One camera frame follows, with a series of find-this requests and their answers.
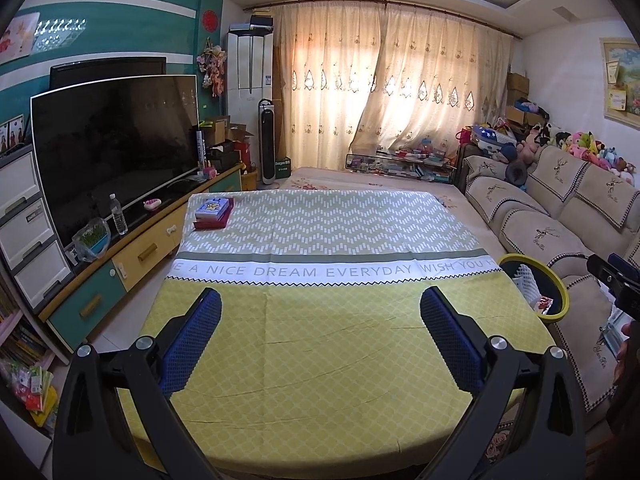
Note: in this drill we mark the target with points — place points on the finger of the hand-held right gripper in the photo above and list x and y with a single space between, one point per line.
627 267
602 269

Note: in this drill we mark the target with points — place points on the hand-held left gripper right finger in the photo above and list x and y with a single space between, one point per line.
450 345

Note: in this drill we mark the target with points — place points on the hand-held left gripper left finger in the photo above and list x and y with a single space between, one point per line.
190 345

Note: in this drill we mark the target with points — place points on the black bin yellow rim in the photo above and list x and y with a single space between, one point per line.
552 282

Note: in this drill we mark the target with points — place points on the white foam net sleeve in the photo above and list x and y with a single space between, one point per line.
527 282

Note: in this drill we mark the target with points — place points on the person's right hand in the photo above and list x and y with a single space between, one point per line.
626 329

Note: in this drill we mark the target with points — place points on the plastic bag with papers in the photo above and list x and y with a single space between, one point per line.
611 330

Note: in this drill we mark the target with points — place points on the beige sofa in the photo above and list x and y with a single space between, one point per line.
550 230

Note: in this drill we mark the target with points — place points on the green yellow TV cabinet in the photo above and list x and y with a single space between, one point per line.
150 250

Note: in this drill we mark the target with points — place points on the patterned rug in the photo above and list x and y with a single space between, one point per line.
500 440

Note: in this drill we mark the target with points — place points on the dark red flat box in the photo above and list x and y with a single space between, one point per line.
210 225

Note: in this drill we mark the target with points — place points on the pile of plush toys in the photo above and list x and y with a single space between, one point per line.
585 145

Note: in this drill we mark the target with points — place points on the black round cushion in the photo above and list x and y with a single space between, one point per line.
517 172

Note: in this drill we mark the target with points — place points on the yellow green printed tablecloth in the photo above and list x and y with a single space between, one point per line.
320 340

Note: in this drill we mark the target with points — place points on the blue printed box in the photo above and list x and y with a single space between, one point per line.
212 207

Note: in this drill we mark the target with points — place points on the plastic bag with greens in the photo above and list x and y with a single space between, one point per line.
92 240

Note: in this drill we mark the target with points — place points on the pink dish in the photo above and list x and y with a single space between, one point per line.
152 204

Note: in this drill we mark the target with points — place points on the clear water bottle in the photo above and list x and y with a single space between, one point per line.
118 217

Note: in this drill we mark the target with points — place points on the pile of colourful packets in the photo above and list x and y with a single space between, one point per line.
30 390

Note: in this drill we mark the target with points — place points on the bookshelf with books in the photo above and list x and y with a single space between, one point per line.
20 340

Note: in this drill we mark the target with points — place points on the blue star-print bag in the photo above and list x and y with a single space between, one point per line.
492 137

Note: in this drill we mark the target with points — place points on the small pink container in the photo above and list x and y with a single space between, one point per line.
210 172

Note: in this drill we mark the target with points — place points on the framed landscape painting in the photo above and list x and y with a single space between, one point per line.
625 85

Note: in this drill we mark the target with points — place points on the cluttered glass coffee table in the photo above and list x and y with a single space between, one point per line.
400 165

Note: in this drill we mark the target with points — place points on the white drawer unit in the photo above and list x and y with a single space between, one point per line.
30 240

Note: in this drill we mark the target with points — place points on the black white cylinder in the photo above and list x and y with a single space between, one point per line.
200 150

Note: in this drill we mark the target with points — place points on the red canister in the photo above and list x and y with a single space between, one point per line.
245 155

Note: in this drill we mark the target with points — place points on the green box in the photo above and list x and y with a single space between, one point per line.
283 169

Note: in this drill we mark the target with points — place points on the large flat television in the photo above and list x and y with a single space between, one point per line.
115 160

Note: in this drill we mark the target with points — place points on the black tower fan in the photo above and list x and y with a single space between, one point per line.
267 145

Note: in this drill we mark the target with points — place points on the open cardboard box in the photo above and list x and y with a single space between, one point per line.
225 130

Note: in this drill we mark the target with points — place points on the beige embroidered curtain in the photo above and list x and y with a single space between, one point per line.
325 85
440 75

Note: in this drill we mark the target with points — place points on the hanging artificial flowers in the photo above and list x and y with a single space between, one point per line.
212 67

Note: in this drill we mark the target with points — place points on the white standing air conditioner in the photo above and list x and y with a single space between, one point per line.
250 70

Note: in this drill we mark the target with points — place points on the standing photo frame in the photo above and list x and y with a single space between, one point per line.
12 135

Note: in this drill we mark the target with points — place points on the red round wall ornament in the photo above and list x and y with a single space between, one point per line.
210 19

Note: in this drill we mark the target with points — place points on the cartoon wall poster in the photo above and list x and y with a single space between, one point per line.
17 37

